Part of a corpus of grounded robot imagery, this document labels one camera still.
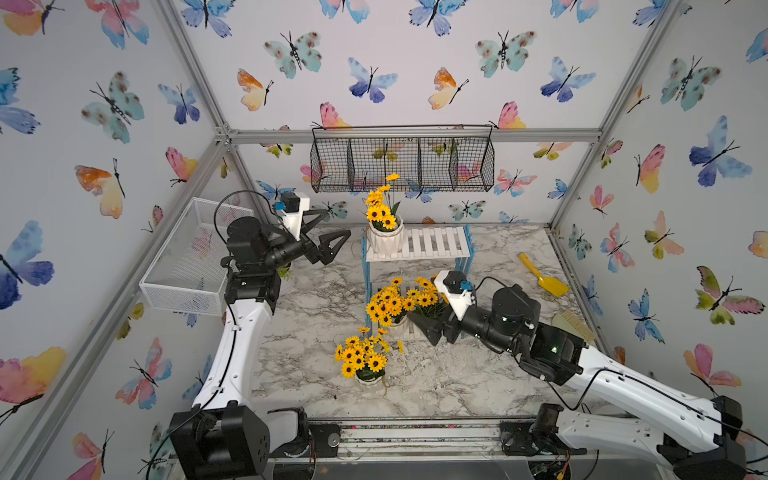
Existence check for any blue white two-tier shelf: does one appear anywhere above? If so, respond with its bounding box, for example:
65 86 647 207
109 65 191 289
361 225 476 307

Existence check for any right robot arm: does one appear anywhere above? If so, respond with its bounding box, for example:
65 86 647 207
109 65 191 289
408 271 748 479

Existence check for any yellow plastic scoop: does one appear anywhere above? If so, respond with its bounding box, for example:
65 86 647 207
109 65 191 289
518 253 570 297

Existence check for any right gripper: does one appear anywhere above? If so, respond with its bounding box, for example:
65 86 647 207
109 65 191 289
410 307 523 363

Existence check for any sunflower pot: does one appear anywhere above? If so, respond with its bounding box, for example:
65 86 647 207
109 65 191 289
364 173 404 258
333 327 405 385
406 277 449 320
365 277 420 330

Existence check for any white mesh wall basket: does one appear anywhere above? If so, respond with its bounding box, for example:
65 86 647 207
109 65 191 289
139 197 253 316

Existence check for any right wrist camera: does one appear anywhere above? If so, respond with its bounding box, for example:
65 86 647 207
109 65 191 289
434 270 476 321

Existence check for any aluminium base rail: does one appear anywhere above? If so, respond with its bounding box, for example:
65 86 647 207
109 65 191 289
167 416 673 466

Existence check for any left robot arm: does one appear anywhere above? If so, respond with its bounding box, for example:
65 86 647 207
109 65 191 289
160 192 351 479

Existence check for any orange flower white pot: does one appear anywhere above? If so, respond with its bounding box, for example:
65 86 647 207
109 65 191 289
277 263 294 281

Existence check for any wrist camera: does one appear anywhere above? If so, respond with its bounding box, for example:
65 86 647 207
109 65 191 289
434 270 476 321
275 192 310 241

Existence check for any black wire wall basket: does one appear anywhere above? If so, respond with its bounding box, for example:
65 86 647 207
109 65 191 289
303 124 496 193

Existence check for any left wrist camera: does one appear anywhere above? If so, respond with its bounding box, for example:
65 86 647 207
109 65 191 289
275 192 310 241

